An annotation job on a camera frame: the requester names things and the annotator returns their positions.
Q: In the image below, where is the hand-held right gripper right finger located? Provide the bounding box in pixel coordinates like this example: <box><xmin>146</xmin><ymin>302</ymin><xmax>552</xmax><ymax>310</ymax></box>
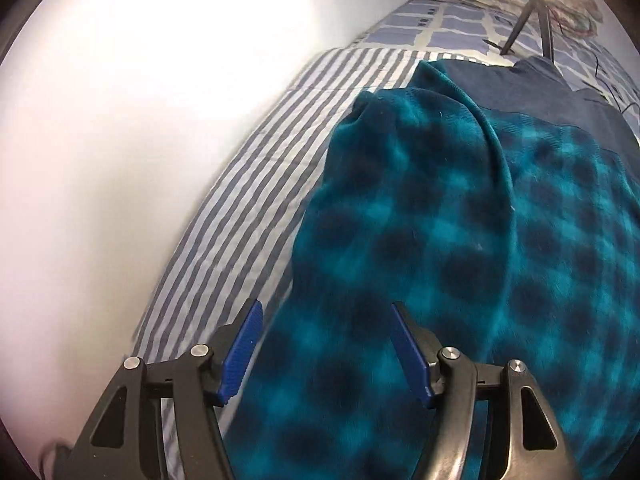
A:
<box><xmin>390</xmin><ymin>301</ymin><xmax>583</xmax><ymax>480</ymax></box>

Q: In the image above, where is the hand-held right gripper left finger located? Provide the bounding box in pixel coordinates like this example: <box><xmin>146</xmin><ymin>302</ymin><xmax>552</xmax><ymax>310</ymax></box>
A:
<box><xmin>60</xmin><ymin>299</ymin><xmax>264</xmax><ymax>480</ymax></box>

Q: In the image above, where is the teal plaid fleece jacket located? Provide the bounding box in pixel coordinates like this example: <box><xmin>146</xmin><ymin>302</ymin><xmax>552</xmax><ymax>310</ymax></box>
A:
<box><xmin>226</xmin><ymin>59</ymin><xmax>640</xmax><ymax>480</ymax></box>

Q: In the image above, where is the grey striped bed sheet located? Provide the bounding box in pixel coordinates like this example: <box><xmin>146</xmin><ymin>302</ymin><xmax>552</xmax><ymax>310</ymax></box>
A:
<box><xmin>132</xmin><ymin>46</ymin><xmax>427</xmax><ymax>480</ymax></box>

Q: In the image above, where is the blue checked bed sheet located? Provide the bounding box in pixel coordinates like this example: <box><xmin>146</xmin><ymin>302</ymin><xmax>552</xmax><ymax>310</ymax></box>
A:
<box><xmin>350</xmin><ymin>0</ymin><xmax>640</xmax><ymax>128</ymax></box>

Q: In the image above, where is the black tripod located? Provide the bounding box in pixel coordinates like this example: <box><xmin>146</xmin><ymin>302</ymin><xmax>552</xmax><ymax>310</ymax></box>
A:
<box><xmin>482</xmin><ymin>0</ymin><xmax>558</xmax><ymax>63</ymax></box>

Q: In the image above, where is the black power cable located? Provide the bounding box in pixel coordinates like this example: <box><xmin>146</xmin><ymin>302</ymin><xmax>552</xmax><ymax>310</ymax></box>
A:
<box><xmin>590</xmin><ymin>40</ymin><xmax>640</xmax><ymax>117</ymax></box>

